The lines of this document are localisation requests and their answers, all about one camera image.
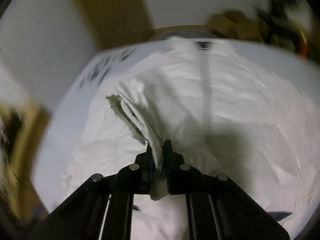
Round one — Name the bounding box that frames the white puffer jacket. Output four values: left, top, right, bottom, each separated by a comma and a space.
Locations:
63, 37, 319, 238

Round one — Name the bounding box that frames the brown wooden door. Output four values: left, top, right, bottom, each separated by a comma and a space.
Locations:
76, 0, 153, 49

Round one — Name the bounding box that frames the open cardboard box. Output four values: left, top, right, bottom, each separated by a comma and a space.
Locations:
206, 10, 263, 42

